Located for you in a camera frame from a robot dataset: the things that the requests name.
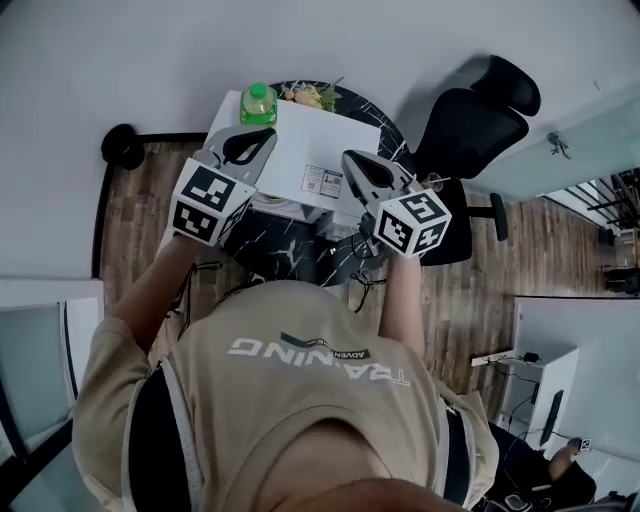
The black framed window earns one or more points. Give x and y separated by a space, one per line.
35 360

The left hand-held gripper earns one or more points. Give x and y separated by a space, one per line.
205 200

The person's right forearm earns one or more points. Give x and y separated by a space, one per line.
402 305

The white power strip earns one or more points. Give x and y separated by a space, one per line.
487 359

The green drink bottle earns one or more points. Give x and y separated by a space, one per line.
257 105

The person's left forearm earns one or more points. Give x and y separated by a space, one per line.
155 290

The clear plastic drink cup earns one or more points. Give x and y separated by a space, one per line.
434 179

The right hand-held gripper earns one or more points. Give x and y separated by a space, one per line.
412 222

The frosted glass door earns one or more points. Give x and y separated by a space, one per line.
575 140

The white microwave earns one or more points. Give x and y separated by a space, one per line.
310 140

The beige printed t-shirt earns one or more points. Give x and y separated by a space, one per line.
300 400

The white desk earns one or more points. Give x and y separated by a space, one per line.
600 330

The black round bin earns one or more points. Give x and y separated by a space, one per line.
122 147

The black mesh office chair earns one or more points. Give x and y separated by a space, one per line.
465 125

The black marble round table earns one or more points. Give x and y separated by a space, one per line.
285 250

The black computer monitor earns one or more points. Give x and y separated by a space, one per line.
552 417

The plate of food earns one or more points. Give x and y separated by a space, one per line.
305 95

